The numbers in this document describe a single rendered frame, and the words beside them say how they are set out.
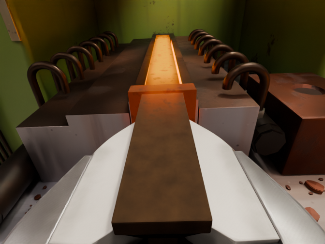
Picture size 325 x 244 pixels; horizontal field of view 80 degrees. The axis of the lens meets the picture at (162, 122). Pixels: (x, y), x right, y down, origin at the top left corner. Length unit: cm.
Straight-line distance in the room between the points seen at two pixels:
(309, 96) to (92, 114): 20
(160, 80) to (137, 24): 46
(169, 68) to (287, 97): 12
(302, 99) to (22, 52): 34
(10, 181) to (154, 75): 15
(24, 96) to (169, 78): 25
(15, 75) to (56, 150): 19
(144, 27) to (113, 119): 48
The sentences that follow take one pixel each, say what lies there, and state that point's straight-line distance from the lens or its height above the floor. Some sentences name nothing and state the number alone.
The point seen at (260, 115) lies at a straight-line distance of 20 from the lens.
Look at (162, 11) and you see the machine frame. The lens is 62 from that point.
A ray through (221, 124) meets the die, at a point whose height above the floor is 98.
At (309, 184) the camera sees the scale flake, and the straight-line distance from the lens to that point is 23.
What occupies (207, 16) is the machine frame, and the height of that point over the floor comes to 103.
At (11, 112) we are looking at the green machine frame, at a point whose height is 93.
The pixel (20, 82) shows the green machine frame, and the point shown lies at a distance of 36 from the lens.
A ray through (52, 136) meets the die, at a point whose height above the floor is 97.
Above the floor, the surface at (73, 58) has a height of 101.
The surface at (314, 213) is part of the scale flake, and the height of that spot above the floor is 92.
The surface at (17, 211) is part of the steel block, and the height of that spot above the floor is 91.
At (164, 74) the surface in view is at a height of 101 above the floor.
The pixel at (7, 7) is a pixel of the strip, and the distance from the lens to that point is 33.
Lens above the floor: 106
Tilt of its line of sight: 31 degrees down
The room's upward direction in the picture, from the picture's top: 3 degrees counter-clockwise
